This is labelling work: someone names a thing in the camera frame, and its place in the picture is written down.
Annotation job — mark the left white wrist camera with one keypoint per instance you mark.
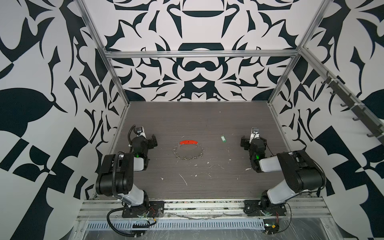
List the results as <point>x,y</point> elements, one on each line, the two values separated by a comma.
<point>140,131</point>

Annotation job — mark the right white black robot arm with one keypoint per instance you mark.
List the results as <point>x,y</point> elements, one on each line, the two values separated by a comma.
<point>301,173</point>

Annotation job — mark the black wall hook rail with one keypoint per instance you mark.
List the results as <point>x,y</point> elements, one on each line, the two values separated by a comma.
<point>351,102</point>

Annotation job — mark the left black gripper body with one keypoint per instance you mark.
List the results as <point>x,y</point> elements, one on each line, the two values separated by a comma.
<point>151,142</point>

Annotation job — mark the silver keyring with red tag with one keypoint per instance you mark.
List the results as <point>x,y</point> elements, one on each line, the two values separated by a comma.
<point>188,150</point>

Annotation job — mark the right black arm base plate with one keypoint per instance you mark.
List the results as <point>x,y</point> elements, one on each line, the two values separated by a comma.
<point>263,208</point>

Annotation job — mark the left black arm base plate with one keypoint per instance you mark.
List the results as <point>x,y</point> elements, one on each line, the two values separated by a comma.
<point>151,209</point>

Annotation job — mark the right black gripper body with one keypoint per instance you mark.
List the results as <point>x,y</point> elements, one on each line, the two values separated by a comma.
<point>246,142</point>

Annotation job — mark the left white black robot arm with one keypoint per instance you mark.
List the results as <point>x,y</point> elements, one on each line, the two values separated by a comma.
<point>116,175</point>

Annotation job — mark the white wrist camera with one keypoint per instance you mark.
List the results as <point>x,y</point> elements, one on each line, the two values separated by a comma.
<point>140,131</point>
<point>255,133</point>

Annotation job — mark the white slotted cable duct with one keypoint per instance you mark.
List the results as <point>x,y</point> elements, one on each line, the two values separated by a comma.
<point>162,225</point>

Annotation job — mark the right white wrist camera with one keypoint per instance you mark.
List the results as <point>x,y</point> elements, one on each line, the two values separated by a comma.
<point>255,133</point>

